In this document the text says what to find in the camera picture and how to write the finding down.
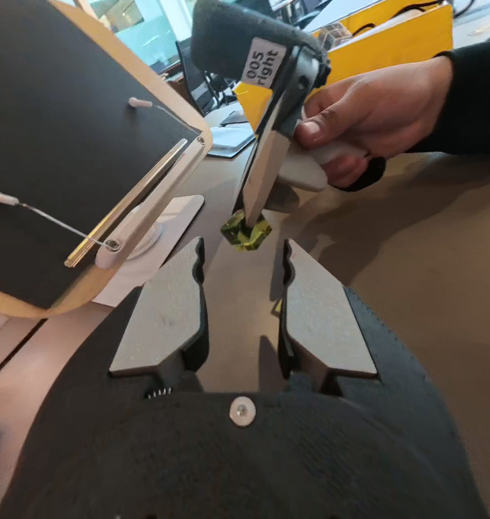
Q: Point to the white paper sheet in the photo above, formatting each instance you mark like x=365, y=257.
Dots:
x=228, y=140

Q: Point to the black board with wooden rim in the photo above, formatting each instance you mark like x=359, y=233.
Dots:
x=66, y=121

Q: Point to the white board stand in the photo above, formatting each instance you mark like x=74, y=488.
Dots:
x=176, y=211

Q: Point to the black office chair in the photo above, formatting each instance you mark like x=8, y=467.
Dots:
x=192, y=77

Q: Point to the person's right hand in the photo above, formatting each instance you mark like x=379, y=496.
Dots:
x=382, y=109

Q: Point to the small yellow block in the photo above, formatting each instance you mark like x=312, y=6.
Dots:
x=278, y=307

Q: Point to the yellow partition panel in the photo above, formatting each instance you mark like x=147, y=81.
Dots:
x=390, y=36

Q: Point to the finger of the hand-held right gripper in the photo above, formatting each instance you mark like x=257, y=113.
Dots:
x=265, y=174
x=241, y=194

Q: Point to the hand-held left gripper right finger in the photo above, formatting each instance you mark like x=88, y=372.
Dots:
x=322, y=324

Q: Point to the yellow-green transparent cube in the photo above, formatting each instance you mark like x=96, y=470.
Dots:
x=236, y=235

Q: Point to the person's right forearm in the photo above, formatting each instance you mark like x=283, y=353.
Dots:
x=480, y=101

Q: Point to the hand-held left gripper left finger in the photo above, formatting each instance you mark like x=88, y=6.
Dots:
x=163, y=320

